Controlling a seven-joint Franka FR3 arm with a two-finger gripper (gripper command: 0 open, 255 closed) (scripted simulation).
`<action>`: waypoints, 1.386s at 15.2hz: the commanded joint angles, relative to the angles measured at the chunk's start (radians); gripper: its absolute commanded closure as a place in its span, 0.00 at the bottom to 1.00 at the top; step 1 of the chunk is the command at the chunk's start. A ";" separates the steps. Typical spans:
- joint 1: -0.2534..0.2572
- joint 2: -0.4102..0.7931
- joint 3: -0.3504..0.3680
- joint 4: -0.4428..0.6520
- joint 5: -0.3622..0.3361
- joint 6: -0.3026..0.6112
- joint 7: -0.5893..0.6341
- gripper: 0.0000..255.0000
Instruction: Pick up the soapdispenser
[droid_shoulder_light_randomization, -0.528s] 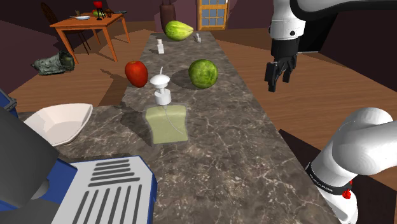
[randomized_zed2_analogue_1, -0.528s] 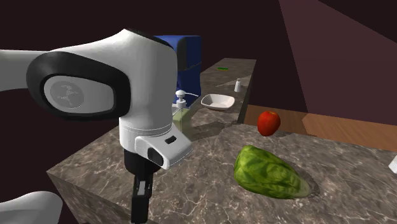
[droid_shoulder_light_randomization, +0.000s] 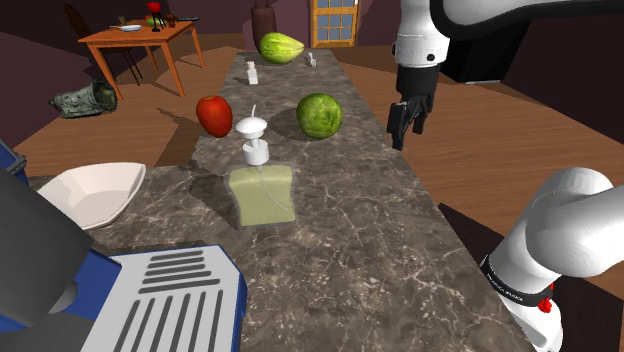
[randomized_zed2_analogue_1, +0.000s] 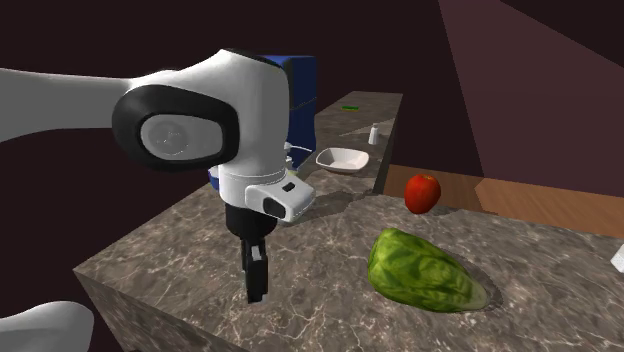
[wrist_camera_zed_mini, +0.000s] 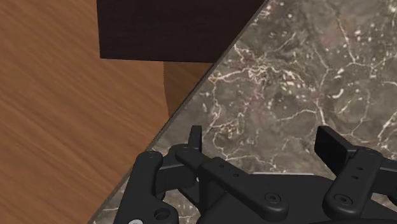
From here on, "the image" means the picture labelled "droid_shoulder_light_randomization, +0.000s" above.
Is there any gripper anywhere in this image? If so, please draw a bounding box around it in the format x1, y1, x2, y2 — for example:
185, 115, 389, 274
386, 62, 440, 152

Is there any round dark green melon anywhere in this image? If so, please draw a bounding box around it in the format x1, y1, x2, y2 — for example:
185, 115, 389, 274
295, 92, 344, 141

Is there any black cabinet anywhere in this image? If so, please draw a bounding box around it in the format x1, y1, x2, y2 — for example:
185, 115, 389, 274
438, 18, 534, 85

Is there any wooden door with panes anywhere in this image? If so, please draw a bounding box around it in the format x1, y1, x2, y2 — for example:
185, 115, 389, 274
309, 0, 362, 49

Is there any pale green oval melon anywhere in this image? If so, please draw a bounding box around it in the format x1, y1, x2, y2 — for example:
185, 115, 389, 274
258, 31, 306, 66

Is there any green soap dispenser bottle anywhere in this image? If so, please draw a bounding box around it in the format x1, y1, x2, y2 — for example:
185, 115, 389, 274
227, 104, 297, 228

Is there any red apple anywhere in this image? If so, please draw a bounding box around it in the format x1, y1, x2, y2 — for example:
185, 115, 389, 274
195, 94, 234, 139

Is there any orange wooden table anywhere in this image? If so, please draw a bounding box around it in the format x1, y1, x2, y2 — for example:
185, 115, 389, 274
77, 1, 206, 102

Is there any white bowl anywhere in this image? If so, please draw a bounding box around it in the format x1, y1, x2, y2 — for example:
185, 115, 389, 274
36, 161, 147, 231

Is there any dark wooden chair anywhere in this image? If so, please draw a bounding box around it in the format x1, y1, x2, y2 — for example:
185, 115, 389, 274
63, 3, 145, 87

